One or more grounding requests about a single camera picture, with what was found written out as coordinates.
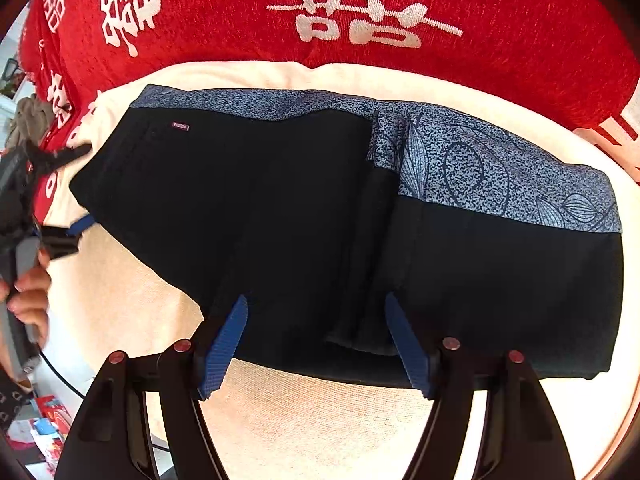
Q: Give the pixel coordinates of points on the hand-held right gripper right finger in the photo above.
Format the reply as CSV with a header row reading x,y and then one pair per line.
x,y
406,347

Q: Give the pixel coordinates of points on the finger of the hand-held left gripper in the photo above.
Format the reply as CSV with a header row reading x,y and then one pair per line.
x,y
60,157
70,232

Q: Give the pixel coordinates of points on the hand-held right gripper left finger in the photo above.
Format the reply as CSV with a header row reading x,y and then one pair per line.
x,y
227,347

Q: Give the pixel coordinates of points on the black pants with floral bands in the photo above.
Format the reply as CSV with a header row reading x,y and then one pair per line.
x,y
280,220

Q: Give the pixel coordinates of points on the person's left hand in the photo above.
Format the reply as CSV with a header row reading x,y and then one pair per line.
x,y
30,295

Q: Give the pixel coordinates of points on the grey crumpled cloth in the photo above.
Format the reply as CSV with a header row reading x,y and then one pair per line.
x,y
30,120

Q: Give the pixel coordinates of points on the cream blanket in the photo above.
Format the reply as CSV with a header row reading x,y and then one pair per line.
x,y
300,430

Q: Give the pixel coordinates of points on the red and white packet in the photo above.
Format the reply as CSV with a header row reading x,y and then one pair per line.
x,y
47,417

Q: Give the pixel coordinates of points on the red printed blanket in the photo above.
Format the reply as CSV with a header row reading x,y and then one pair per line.
x,y
500,35

